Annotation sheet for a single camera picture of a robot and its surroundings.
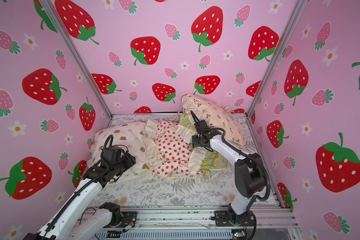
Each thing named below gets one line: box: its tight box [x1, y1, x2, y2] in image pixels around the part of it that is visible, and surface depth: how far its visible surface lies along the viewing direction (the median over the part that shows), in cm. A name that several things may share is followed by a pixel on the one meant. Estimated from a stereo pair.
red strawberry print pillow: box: [144, 119, 204, 183], surface depth 92 cm
